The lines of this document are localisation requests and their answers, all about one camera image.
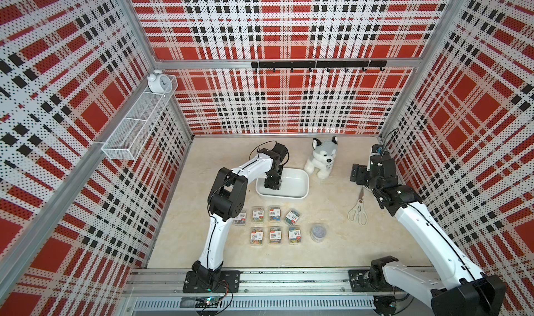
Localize white plastic storage box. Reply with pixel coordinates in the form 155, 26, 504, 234
255, 168, 310, 201

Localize square paper clip box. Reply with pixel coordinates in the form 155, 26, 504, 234
287, 227, 302, 245

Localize round clear paper clip jar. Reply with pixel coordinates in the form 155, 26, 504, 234
310, 224, 327, 243

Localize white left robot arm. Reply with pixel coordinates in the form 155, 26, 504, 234
192, 142, 289, 287

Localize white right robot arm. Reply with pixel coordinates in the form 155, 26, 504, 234
350, 145, 507, 315

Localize grey white husky plush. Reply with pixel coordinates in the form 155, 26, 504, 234
304, 136, 339, 180

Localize green circuit board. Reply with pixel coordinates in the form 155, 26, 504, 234
195, 297, 220, 308

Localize white alarm clock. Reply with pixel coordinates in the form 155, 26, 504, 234
147, 69, 172, 94

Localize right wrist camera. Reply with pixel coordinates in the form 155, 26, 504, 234
370, 144, 385, 156

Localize white handled scissors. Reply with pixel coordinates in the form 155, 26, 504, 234
347, 187, 369, 226

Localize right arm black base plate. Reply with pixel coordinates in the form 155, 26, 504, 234
348, 270, 404, 293

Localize black hook rail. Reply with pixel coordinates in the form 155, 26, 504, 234
251, 60, 387, 70

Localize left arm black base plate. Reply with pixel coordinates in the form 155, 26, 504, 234
182, 270, 241, 294

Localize white wire mesh shelf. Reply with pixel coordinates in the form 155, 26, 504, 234
102, 74, 177, 160

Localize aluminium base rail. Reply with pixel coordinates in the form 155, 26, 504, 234
122, 267, 392, 297

